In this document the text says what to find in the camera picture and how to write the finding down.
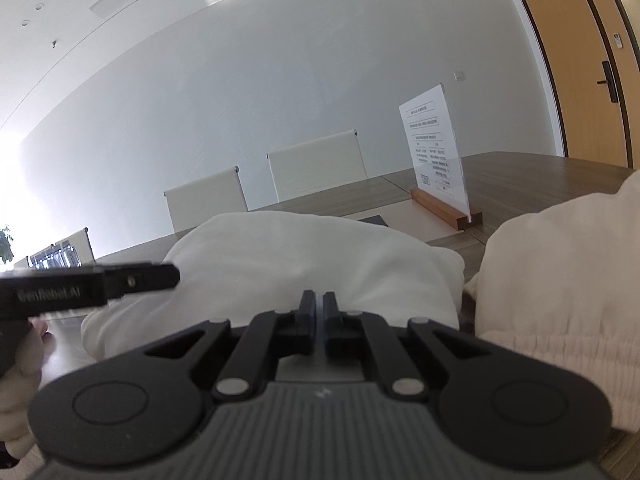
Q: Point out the white wall remote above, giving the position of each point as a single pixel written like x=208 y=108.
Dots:
x=619 y=41

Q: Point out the green potted plant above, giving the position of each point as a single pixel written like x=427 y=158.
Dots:
x=5 y=245

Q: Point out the person's left hand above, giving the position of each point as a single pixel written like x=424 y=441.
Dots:
x=15 y=410

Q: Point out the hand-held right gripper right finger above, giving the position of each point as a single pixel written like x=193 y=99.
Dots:
x=327 y=322

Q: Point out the white sweatshirt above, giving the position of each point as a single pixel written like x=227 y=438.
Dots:
x=300 y=250

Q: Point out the white chair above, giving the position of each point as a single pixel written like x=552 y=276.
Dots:
x=205 y=200
x=21 y=261
x=317 y=170
x=82 y=247

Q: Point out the recessed ceiling lights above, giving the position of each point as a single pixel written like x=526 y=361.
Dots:
x=39 y=7

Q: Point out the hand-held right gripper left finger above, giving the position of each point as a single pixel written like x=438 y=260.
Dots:
x=306 y=320

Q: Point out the wooden door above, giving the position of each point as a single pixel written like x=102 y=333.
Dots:
x=575 y=60

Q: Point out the group of water bottles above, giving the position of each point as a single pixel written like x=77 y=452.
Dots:
x=52 y=257

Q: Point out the black table socket panel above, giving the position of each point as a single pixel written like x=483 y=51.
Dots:
x=374 y=221

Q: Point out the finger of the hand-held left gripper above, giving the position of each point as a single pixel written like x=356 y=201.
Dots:
x=145 y=277

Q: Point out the beige sweatpants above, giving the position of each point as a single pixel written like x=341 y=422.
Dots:
x=560 y=270

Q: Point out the paper sign in wooden stand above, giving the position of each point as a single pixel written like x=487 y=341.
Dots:
x=432 y=150

